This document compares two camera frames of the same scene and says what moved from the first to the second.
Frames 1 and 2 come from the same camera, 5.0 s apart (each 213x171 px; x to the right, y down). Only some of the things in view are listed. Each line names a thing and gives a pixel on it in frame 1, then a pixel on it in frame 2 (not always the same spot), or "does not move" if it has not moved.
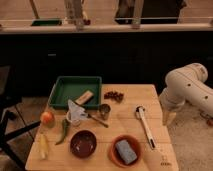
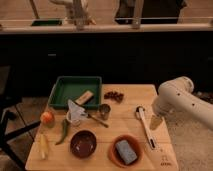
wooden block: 84,97 does not move
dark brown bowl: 83,144 does not move
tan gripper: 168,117 to 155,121
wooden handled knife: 90,116 does not move
